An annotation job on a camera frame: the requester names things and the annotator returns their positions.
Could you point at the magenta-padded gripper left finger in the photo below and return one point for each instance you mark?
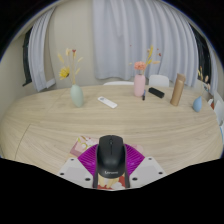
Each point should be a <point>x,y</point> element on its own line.
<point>76,170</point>

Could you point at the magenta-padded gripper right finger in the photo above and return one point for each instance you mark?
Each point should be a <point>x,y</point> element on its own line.
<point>146,170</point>

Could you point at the black computer mouse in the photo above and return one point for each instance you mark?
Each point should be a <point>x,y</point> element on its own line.
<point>111,156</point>

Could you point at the cartoon print mouse pad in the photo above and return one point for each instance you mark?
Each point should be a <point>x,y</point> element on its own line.
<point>80,145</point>

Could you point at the green vase with yellow flowers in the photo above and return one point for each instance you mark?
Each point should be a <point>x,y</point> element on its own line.
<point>77,96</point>

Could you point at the dark marker pen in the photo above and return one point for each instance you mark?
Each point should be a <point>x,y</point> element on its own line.
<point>144,96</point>

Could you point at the white remote control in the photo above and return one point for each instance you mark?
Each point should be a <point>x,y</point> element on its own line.
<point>107,102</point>

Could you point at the small black case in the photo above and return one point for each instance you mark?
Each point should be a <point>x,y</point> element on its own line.
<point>156,92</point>

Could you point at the blue vase with dried flowers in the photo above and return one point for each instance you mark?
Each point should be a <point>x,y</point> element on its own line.
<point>197,104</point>

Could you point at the pink vase with orange flowers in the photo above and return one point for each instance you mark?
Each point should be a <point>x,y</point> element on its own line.
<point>139,86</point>

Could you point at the tan drink bottle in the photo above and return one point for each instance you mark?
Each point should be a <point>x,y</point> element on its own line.
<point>177,91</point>

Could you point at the white chair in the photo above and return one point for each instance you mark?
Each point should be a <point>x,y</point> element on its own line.
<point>158,81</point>
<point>116,83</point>

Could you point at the narrow white curtain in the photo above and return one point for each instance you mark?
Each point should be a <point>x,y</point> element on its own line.
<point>214,73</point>
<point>38,56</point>

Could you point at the dark window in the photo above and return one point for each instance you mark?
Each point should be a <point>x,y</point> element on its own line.
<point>202,53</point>
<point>26,60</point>

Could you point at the wide white curtain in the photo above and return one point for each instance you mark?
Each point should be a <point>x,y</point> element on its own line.
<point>143,36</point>

